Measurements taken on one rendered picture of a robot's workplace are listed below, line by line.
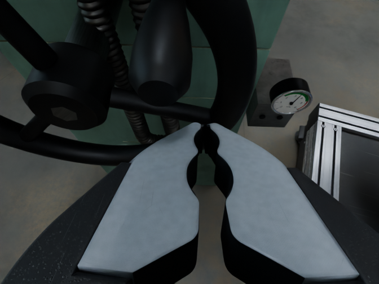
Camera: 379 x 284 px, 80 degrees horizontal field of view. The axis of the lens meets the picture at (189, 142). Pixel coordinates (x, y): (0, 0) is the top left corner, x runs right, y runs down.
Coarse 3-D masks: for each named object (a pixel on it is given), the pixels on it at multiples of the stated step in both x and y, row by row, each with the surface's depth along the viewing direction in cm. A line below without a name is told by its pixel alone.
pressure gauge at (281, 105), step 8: (288, 80) 36; (296, 80) 35; (304, 80) 36; (272, 88) 38; (280, 88) 36; (288, 88) 35; (296, 88) 35; (304, 88) 35; (272, 96) 37; (280, 96) 36; (288, 96) 36; (296, 96) 36; (304, 96) 36; (272, 104) 37; (280, 104) 38; (288, 104) 38; (296, 104) 38; (304, 104) 38; (280, 112) 39; (288, 112) 40; (296, 112) 39
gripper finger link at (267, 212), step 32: (224, 128) 11; (224, 160) 9; (256, 160) 9; (224, 192) 9; (256, 192) 7; (288, 192) 7; (224, 224) 7; (256, 224) 6; (288, 224) 6; (320, 224) 6; (224, 256) 7; (256, 256) 6; (288, 256) 5; (320, 256) 5
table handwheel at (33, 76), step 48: (0, 0) 12; (192, 0) 11; (240, 0) 11; (48, 48) 15; (96, 48) 19; (240, 48) 13; (48, 96) 16; (96, 96) 17; (240, 96) 17; (48, 144) 27; (96, 144) 30; (144, 144) 29
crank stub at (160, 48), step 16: (160, 0) 10; (176, 0) 10; (144, 16) 10; (160, 16) 9; (176, 16) 9; (144, 32) 8; (160, 32) 8; (176, 32) 9; (144, 48) 8; (160, 48) 8; (176, 48) 8; (144, 64) 8; (160, 64) 8; (176, 64) 8; (144, 80) 8; (160, 80) 8; (176, 80) 8; (144, 96) 9; (160, 96) 8; (176, 96) 9
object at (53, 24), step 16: (16, 0) 30; (32, 0) 30; (48, 0) 30; (64, 0) 30; (128, 0) 29; (256, 0) 29; (272, 0) 29; (288, 0) 29; (32, 16) 32; (48, 16) 32; (64, 16) 32; (128, 16) 31; (192, 16) 31; (256, 16) 31; (272, 16) 31; (48, 32) 34; (64, 32) 34; (128, 32) 34; (192, 32) 33; (256, 32) 33; (272, 32) 33
